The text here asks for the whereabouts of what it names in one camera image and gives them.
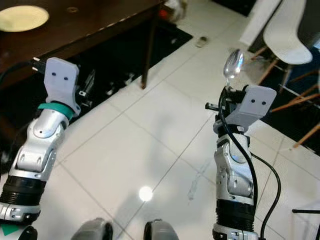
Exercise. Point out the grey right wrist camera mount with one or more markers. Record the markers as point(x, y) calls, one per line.
point(256, 105)

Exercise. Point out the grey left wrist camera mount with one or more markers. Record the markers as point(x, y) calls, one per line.
point(61, 82)

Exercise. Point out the grey robot leg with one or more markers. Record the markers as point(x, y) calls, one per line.
point(92, 230)
point(161, 231)

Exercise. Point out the dark brown wooden table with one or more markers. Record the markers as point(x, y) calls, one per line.
point(105, 25)

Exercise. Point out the silver metal spoon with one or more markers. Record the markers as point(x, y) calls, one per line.
point(233, 64)

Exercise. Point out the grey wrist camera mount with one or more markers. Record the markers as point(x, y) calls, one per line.
point(256, 105)
point(61, 82)

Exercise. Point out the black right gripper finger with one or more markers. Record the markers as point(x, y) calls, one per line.
point(236, 94)
point(224, 94)

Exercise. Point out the red and white object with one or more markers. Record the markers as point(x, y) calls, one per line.
point(171, 9)

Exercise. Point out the white chair wooden legs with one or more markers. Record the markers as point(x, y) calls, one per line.
point(287, 35)

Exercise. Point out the grey right robot leg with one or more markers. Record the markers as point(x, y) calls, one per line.
point(161, 231)

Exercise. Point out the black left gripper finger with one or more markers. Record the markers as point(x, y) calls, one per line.
point(89, 81)

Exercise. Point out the grey slipper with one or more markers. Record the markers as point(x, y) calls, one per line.
point(202, 41)

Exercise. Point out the grey left robot leg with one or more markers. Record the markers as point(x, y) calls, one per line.
point(92, 230)

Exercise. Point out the thin black bar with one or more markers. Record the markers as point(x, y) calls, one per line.
point(307, 211)

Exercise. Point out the pale yellow plate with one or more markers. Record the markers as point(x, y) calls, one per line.
point(22, 18)

